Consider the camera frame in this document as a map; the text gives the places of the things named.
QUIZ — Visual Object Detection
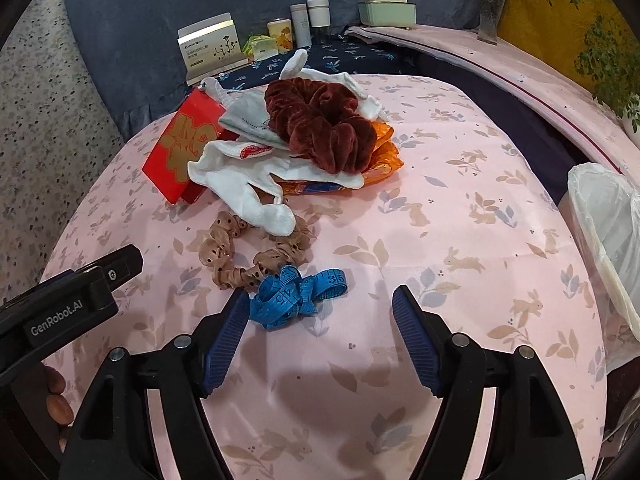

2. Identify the person's left hand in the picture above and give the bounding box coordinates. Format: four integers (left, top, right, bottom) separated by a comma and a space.
42, 365, 76, 453

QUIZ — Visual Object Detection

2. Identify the white plastic bin bag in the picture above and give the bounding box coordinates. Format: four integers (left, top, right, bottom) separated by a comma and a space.
567, 162, 640, 371

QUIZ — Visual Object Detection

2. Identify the potted green plant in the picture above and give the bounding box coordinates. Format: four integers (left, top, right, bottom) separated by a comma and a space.
545, 0, 640, 134

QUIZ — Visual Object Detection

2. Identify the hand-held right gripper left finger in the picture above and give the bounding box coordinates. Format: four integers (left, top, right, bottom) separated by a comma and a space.
59, 287, 251, 480

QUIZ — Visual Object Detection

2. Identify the white card box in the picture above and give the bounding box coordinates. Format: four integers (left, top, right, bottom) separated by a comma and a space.
177, 12, 249, 86

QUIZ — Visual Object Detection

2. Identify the white jar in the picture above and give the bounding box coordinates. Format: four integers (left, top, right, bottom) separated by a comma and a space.
306, 0, 331, 29

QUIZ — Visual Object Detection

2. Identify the pale green box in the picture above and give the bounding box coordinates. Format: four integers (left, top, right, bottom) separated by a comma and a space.
356, 0, 417, 28

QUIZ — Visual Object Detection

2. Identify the navy floral cloth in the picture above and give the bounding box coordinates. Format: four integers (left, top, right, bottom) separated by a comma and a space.
215, 35, 417, 93

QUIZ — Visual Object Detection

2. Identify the blue-grey backdrop cloth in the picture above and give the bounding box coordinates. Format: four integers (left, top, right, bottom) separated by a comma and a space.
60, 0, 501, 136

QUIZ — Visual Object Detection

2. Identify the dark purple cloth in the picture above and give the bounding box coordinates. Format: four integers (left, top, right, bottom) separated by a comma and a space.
400, 54, 601, 211

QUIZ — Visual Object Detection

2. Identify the grey cloth pouch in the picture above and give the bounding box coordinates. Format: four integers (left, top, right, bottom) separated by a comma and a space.
199, 76, 293, 148

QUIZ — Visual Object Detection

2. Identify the tan dotted scrunchie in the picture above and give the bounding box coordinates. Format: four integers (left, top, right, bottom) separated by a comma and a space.
201, 211, 313, 291

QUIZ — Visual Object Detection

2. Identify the blue measuring tape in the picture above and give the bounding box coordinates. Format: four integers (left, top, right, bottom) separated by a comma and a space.
250, 266, 348, 331

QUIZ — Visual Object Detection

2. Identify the green packet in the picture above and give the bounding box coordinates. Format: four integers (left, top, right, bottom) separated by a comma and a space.
242, 34, 278, 61

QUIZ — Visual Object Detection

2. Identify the yellow backdrop cloth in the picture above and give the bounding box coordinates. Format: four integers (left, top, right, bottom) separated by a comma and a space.
500, 0, 640, 96

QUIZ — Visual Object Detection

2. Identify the tall white bottle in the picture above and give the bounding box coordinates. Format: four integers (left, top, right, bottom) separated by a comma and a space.
290, 4, 312, 46

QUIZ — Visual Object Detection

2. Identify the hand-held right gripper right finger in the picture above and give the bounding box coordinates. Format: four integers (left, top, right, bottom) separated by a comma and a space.
391, 285, 586, 480

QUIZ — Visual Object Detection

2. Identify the dark red velvet scrunchie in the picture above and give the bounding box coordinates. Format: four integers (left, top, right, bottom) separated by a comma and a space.
264, 79, 377, 176

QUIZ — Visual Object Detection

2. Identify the yellow tin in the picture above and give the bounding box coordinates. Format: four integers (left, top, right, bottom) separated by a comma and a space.
266, 18, 293, 53

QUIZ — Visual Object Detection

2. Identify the glass vase with pink flowers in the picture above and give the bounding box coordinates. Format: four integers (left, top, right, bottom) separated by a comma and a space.
460, 0, 516, 43

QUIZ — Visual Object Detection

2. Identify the orange plastic bag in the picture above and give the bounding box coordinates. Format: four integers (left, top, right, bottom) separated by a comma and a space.
280, 120, 405, 196

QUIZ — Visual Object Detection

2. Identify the red paper envelope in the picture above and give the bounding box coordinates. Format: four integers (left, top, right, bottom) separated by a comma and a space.
141, 91, 236, 205

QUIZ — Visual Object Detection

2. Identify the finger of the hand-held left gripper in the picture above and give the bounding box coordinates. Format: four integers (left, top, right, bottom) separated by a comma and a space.
30, 244, 145, 293

